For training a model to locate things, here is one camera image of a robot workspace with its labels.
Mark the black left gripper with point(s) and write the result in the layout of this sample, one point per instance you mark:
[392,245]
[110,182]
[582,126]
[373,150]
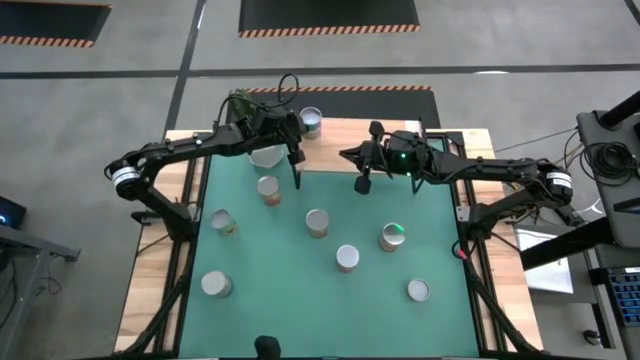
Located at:
[280,127]

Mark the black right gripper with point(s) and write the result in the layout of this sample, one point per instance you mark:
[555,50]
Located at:
[402,155]

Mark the teal pink chicken soup can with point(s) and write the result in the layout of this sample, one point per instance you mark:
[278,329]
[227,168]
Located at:
[311,120]

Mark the orange corn label can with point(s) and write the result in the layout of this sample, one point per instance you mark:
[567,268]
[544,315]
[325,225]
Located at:
[393,232]
[268,186]

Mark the orange green beans can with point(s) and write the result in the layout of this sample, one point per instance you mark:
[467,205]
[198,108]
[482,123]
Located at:
[317,219]

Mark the tall orange pineapple can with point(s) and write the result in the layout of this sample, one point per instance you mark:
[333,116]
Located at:
[347,256]

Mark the green can with red swirls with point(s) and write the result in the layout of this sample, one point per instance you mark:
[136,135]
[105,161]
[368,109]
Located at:
[221,219]

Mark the short yellow pineapple rings can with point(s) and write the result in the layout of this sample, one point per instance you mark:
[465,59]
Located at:
[418,290]

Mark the wide silver-lid tin can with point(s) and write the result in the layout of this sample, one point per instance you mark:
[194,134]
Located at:
[215,282]

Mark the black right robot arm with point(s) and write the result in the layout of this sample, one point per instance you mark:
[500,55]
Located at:
[500,167]

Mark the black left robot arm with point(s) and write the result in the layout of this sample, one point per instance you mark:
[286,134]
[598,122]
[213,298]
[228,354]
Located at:
[200,142]

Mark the green cactus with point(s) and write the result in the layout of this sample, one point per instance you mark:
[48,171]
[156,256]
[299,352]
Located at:
[240,102]

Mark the black hazard-striped floor mat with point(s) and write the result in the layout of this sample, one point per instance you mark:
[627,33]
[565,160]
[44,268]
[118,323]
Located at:
[325,15]
[50,20]
[375,105]

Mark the teal table mat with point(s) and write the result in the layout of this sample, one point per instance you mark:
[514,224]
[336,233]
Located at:
[300,310]

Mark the black round object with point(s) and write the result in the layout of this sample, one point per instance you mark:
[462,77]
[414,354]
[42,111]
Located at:
[267,347]

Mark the black cross beam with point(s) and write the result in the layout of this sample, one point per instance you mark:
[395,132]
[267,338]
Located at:
[565,245]

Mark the white sheet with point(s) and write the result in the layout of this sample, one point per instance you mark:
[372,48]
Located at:
[550,277]

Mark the black pole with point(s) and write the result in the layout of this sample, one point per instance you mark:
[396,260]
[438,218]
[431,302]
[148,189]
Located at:
[622,107]

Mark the dark monitor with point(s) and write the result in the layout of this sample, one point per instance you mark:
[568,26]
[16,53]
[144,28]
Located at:
[12,212]

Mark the grey desk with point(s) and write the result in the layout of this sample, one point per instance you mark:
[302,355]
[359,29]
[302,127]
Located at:
[25,245]

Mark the backlit keyboard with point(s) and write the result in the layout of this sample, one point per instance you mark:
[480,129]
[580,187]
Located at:
[627,297]

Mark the wooden shelf with black frame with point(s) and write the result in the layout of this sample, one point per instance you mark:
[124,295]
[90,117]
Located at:
[335,145]

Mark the white metal bracket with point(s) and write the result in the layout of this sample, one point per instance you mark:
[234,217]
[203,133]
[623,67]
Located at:
[462,215]

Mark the black aluminium rig frame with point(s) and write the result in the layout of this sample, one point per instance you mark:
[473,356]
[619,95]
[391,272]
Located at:
[480,320]

